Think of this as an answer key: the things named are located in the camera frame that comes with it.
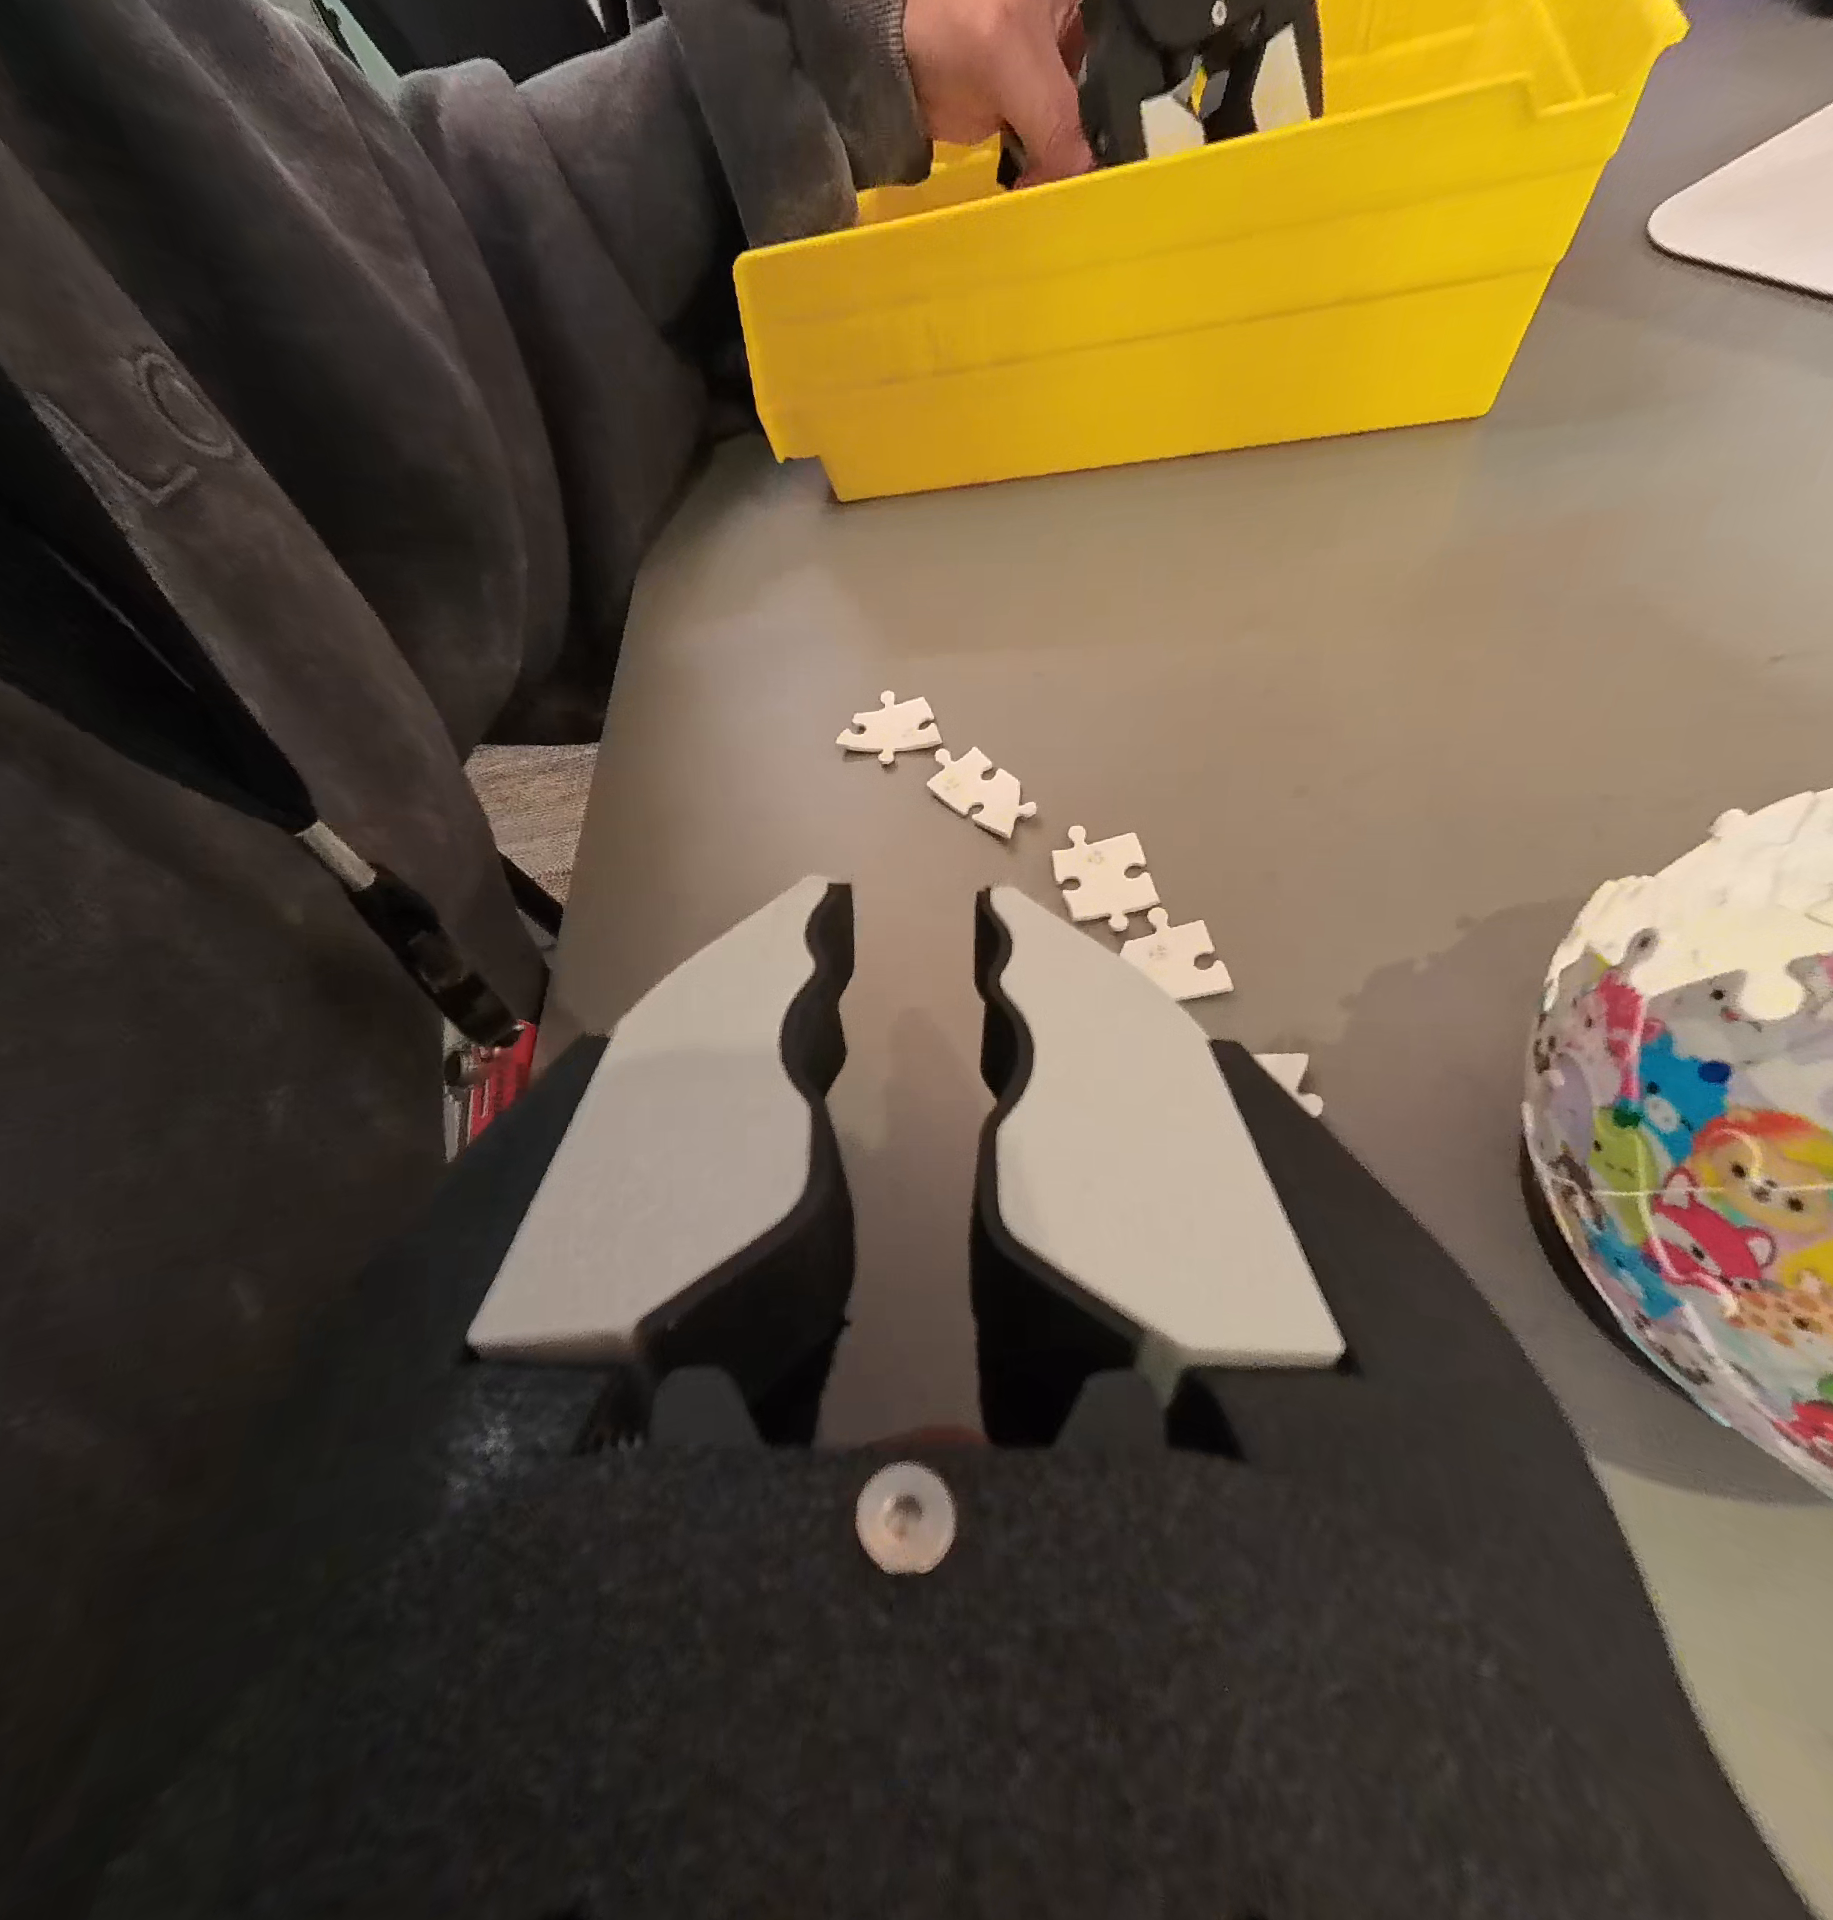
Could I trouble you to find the partly built white puzzle ball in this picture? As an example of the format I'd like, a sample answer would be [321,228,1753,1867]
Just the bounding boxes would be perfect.
[1519,780,1833,1508]

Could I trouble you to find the yellow plastic bin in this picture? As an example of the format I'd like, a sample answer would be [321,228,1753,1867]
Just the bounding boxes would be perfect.
[731,0,1693,505]

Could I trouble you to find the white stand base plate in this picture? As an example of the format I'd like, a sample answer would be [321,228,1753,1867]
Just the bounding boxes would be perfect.
[1647,77,1833,315]

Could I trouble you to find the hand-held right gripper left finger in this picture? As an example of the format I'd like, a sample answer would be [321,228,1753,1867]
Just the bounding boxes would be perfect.
[466,881,857,1411]

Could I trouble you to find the black ball stand ring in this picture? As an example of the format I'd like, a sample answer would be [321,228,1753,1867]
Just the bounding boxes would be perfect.
[1515,1156,1759,1420]

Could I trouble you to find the person's left forearm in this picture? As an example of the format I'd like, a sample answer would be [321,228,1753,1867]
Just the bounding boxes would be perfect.
[662,0,933,244]

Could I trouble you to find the person's left hand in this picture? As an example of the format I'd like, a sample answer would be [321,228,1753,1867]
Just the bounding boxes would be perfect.
[902,0,1098,188]

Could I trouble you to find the red black object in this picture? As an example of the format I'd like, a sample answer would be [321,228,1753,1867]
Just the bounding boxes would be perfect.
[452,1022,547,1161]

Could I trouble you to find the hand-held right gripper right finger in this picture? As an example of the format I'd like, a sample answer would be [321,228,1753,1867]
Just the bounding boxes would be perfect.
[970,890,1347,1411]

